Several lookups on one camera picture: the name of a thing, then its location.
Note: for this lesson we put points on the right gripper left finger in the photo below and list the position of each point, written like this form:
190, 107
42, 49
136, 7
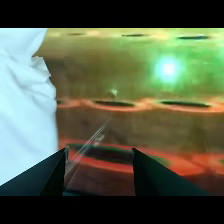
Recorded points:
46, 176

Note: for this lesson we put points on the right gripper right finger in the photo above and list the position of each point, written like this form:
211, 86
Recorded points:
156, 180

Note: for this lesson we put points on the white shirt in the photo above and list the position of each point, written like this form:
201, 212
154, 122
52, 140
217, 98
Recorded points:
23, 110

